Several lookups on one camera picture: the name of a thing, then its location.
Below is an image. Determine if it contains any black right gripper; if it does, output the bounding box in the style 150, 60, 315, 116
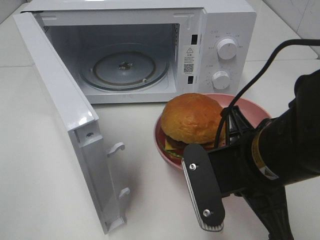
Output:
181, 105, 256, 231

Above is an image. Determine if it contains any toy hamburger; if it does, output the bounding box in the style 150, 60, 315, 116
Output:
157, 93, 223, 165

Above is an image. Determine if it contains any pink round plate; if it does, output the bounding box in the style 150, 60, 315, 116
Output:
153, 93, 271, 170

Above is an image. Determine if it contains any white timer knob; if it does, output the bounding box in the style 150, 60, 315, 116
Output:
212, 70, 231, 90

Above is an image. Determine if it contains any white microwave door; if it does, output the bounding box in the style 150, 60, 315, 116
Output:
14, 12, 130, 233

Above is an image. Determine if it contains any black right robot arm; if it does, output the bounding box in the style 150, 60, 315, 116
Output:
182, 71, 320, 240

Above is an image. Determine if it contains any upper white power knob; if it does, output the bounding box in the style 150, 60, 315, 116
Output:
216, 37, 238, 60

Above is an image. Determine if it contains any white microwave oven body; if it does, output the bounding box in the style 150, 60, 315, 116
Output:
19, 0, 257, 104

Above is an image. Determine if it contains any glass microwave turntable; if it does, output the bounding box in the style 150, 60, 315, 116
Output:
79, 43, 170, 92

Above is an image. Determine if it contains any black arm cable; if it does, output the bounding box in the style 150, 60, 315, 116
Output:
212, 39, 320, 150

